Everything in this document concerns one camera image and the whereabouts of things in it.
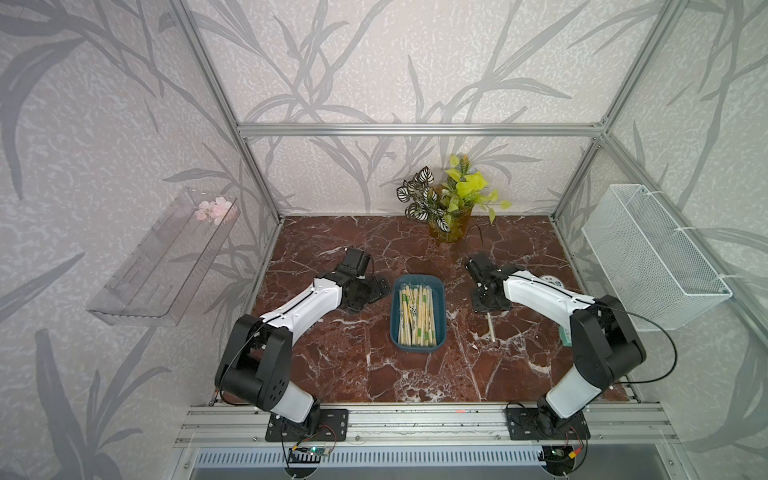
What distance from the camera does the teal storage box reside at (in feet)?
2.88

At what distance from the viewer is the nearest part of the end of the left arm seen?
65 cm

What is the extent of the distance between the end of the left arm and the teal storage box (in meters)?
0.12
